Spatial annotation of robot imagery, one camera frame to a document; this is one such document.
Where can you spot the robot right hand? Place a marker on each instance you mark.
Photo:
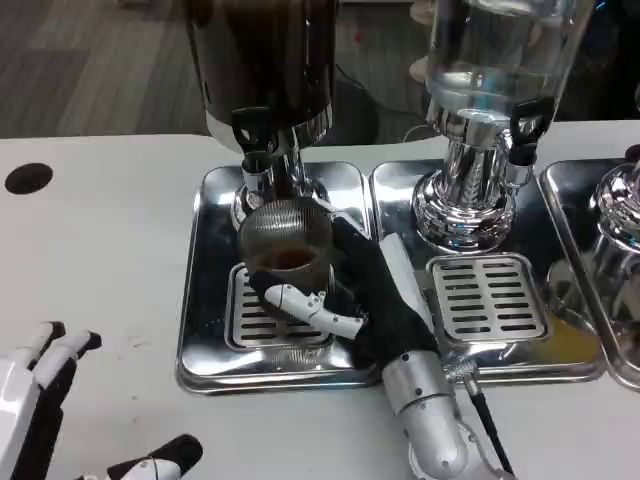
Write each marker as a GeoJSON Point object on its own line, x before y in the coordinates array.
{"type": "Point", "coordinates": [380, 300]}

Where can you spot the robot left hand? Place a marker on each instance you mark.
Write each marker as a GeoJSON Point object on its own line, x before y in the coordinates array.
{"type": "Point", "coordinates": [25, 400]}

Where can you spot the clear ribbed glass cup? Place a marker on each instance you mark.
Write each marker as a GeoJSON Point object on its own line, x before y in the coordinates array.
{"type": "Point", "coordinates": [285, 230]}

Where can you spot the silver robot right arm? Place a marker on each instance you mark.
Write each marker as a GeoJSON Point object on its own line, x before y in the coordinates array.
{"type": "Point", "coordinates": [425, 400]}

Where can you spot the steel drip grid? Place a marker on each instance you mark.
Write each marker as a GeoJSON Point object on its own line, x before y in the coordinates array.
{"type": "Point", "coordinates": [477, 295]}
{"type": "Point", "coordinates": [245, 320]}

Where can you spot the steel dispenser base tray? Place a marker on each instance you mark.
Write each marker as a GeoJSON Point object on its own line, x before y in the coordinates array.
{"type": "Point", "coordinates": [205, 300]}
{"type": "Point", "coordinates": [565, 200]}
{"type": "Point", "coordinates": [395, 200]}

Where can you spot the black round counter hole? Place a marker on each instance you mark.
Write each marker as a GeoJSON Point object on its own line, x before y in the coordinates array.
{"type": "Point", "coordinates": [29, 178]}

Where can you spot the dark drink dispenser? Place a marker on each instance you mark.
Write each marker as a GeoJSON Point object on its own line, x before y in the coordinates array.
{"type": "Point", "coordinates": [260, 60]}

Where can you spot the clear drink dispenser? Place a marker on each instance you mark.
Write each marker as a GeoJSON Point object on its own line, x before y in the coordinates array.
{"type": "Point", "coordinates": [490, 50]}

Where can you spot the chrome dispenser pedestal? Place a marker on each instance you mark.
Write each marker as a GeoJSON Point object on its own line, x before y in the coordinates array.
{"type": "Point", "coordinates": [620, 195]}

